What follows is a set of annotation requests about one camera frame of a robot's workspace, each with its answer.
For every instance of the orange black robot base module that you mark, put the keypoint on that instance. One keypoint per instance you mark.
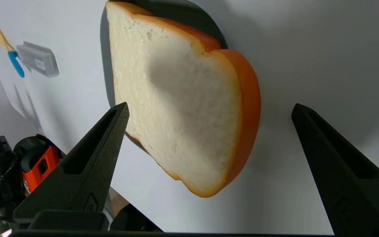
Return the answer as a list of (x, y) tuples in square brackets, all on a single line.
[(39, 164)]

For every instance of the grey plastic case with barcode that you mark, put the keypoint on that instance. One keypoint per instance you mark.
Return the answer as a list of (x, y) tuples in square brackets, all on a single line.
[(38, 59)]

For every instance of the grey square plate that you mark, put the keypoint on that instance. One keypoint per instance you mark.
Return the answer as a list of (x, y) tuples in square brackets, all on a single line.
[(176, 11)]

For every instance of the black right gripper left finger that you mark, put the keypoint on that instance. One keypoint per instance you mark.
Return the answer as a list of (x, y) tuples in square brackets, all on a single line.
[(90, 171)]

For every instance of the white bread slice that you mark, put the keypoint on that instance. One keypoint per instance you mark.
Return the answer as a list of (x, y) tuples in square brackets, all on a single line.
[(183, 108)]

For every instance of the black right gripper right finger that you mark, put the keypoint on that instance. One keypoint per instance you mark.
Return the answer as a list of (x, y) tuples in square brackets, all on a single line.
[(347, 177)]

